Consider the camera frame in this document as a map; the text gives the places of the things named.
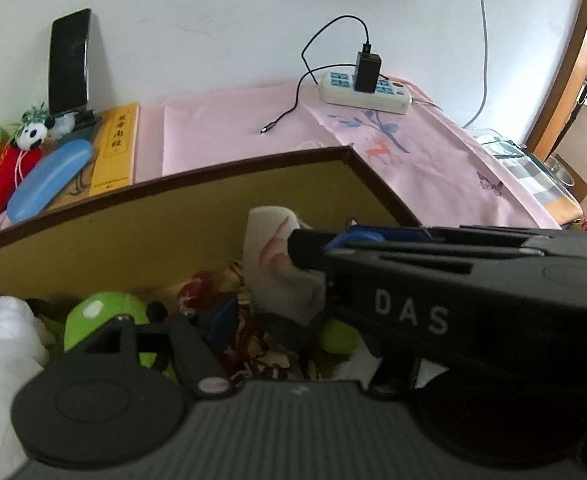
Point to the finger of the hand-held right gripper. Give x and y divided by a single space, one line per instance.
306 252
373 235

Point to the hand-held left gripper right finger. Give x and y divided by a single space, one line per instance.
391 375

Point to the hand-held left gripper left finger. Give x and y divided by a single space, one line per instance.
204 322

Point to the white red printed plush toy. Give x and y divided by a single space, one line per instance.
273 270

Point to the red haired doll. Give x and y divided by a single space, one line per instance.
253 355

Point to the neon yellow plush toy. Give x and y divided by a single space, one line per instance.
341 337

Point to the brown storage box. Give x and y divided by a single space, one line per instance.
173 220

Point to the pink printed tablecloth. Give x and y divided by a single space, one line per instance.
448 170

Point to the green frog plush toy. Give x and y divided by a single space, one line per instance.
103 310

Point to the grey orange striped cloth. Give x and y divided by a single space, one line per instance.
528 175

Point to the white power strip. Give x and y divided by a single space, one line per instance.
343 97

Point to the clear glass dish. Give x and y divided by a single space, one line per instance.
493 140

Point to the black charger adapter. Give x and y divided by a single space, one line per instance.
367 72

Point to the dark green book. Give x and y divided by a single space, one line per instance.
85 175

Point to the yellow book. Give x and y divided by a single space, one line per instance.
115 150

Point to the blue glasses case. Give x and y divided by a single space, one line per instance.
48 180

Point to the black phone stand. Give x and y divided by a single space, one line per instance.
85 121

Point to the panda plush toy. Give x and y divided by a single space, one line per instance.
33 135

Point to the black smartphone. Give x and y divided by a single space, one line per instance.
70 60

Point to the wooden door frame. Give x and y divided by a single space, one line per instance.
568 60

